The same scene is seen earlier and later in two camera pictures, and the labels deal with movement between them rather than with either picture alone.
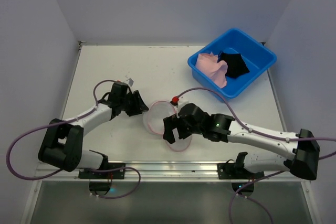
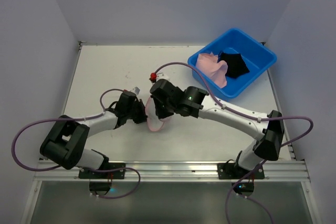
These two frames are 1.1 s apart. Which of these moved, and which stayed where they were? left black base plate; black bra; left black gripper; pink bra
Moved: left black gripper
Stayed: pink bra; black bra; left black base plate
